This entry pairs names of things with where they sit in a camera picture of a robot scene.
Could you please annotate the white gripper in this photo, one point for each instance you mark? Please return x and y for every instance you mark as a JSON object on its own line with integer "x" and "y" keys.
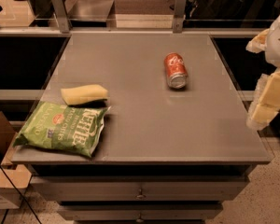
{"x": 279, "y": 44}

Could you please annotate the yellow sponge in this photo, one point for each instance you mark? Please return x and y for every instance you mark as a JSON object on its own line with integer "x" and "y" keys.
{"x": 84, "y": 94}

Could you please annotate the red Coca-Cola can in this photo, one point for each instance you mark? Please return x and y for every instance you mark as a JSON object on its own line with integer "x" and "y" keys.
{"x": 176, "y": 72}

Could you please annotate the green Kettle chips bag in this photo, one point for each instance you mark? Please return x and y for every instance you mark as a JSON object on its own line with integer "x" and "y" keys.
{"x": 62, "y": 127}

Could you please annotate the lower grey drawer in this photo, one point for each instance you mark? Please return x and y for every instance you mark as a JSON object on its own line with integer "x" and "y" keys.
{"x": 140, "y": 211}

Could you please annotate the grey drawer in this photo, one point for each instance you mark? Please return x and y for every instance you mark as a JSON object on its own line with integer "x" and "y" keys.
{"x": 61, "y": 189}
{"x": 140, "y": 211}

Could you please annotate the upper grey drawer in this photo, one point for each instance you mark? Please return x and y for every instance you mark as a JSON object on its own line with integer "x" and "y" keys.
{"x": 61, "y": 189}

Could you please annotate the cardboard box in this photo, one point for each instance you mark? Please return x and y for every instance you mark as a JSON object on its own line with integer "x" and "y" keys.
{"x": 14, "y": 178}

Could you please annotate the right metal bracket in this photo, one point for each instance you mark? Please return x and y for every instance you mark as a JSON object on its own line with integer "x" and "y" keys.
{"x": 179, "y": 11}

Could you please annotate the metal bracket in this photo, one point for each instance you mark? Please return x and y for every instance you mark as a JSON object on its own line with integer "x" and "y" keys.
{"x": 179, "y": 11}
{"x": 61, "y": 16}

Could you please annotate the left metal bracket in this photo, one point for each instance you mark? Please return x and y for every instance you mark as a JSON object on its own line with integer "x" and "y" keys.
{"x": 61, "y": 16}

